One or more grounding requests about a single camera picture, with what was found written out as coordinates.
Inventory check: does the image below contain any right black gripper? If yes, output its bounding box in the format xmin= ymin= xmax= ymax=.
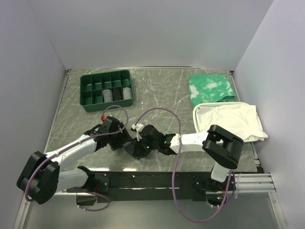
xmin=133 ymin=135 xmax=159 ymax=158

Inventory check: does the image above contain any navy striped underwear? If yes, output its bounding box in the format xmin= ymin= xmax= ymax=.
xmin=124 ymin=140 xmax=142 ymax=160

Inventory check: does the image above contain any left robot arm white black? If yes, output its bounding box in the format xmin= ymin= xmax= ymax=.
xmin=17 ymin=123 xmax=132 ymax=204

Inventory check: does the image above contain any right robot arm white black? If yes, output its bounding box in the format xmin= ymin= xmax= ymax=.
xmin=131 ymin=124 xmax=244 ymax=190

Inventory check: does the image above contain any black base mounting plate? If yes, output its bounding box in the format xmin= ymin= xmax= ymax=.
xmin=64 ymin=170 xmax=239 ymax=207

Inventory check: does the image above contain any green compartment organizer tray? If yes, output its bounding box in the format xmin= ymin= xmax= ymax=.
xmin=79 ymin=70 xmax=134 ymax=113

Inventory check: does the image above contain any green white tie-dye cloth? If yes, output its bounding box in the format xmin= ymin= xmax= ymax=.
xmin=189 ymin=74 xmax=235 ymax=108

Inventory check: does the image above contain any white cloth in basket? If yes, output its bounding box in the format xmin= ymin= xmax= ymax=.
xmin=193 ymin=102 xmax=268 ymax=142

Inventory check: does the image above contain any white perforated laundry basket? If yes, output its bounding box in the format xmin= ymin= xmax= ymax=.
xmin=193 ymin=102 xmax=251 ymax=133

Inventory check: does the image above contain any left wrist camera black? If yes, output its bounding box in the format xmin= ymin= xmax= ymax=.
xmin=99 ymin=116 xmax=120 ymax=134

